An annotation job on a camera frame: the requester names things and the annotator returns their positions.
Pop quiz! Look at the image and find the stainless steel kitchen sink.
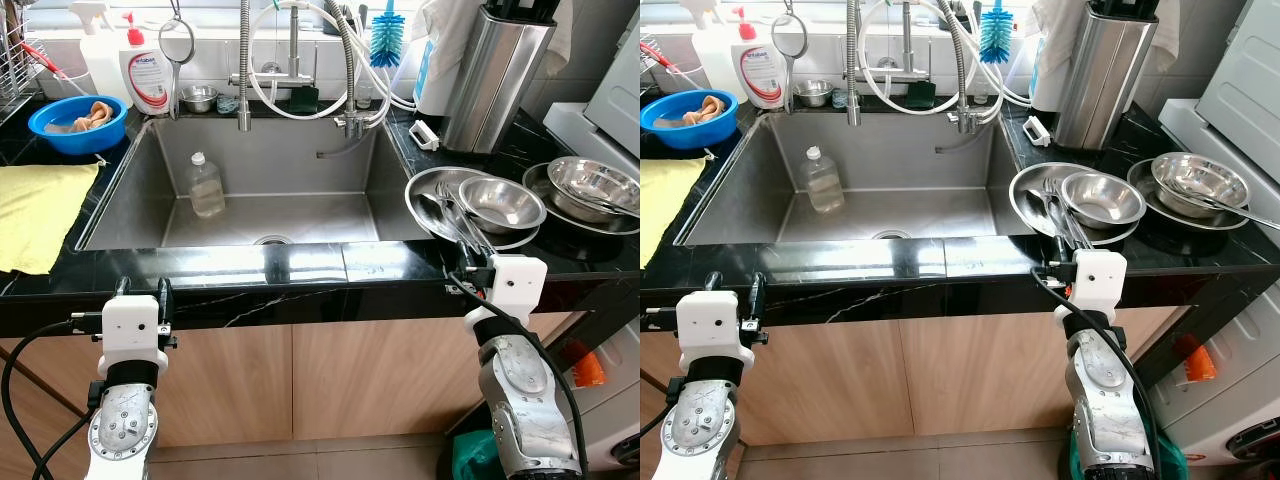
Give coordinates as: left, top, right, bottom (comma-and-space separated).
75, 115, 441, 251
675, 110, 1036, 248

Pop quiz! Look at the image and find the chrome kitchen faucet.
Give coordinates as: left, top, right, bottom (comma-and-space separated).
230, 0, 391, 141
843, 0, 1001, 136

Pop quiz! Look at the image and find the brown wooden cabinet door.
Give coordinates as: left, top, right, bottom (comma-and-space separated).
290, 312, 586, 438
910, 310, 1181, 438
640, 322, 913, 443
0, 322, 293, 448

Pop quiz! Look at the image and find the steel plate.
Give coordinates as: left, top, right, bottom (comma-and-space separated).
405, 167, 546, 251
522, 160, 641, 236
1127, 155, 1251, 233
1008, 162, 1149, 246

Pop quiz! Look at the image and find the yellow cloth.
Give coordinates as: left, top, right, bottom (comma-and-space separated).
640, 157, 709, 269
0, 162, 101, 276

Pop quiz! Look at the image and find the clear plastic bottle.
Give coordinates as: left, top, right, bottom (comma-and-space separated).
188, 152, 227, 219
805, 146, 847, 214

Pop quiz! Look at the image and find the orange plastic item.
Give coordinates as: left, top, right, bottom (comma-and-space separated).
1180, 335, 1218, 383
572, 345, 606, 389

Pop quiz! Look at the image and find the blue plastic bowl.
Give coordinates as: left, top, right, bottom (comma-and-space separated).
640, 88, 739, 151
27, 95, 129, 156

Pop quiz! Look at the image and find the large steel bowl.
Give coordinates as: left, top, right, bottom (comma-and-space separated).
1150, 152, 1251, 218
547, 156, 641, 223

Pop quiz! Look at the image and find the white washing machine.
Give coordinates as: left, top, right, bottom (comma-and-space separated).
1145, 285, 1280, 466
575, 320, 641, 469

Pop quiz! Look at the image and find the beige washing cloth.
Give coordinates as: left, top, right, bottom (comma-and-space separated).
60, 100, 116, 133
665, 95, 729, 126

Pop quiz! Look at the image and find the white blue bottle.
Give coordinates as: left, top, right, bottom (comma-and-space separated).
1030, 35, 1061, 113
413, 40, 451, 116

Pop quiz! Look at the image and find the stainless steel utensil holder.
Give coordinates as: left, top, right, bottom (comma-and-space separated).
440, 0, 556, 153
1050, 0, 1166, 151

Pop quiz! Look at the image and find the round metal strainer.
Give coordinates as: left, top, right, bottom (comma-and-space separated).
772, 0, 809, 116
158, 0, 196, 121

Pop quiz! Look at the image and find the white red dish soap bottle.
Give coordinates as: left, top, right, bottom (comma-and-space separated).
118, 12, 181, 116
735, 8, 796, 111

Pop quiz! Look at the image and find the white appliance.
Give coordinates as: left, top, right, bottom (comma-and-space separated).
543, 35, 641, 151
1160, 0, 1280, 191

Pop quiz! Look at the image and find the white spray bottle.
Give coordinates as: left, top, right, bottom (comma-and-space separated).
68, 0, 131, 109
690, 0, 746, 101

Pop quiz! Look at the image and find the blue bottle brush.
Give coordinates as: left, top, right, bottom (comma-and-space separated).
980, 0, 1015, 64
370, 0, 406, 69

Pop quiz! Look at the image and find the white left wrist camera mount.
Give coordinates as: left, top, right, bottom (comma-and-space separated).
677, 290, 753, 369
98, 295, 169, 366

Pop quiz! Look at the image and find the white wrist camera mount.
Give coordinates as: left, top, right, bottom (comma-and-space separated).
490, 255, 549, 313
98, 295, 169, 366
1068, 250, 1128, 313
677, 290, 753, 369

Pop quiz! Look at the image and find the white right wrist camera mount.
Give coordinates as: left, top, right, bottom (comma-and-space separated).
490, 255, 549, 313
1068, 250, 1128, 313

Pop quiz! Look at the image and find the white hose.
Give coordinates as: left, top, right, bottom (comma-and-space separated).
860, 0, 1031, 116
250, 0, 418, 121

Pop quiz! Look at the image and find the red plastic handle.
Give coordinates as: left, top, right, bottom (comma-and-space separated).
20, 40, 71, 81
645, 38, 683, 73

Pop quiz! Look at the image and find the metal wire dish rack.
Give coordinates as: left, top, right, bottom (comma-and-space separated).
640, 20, 666, 89
0, 15, 46, 106

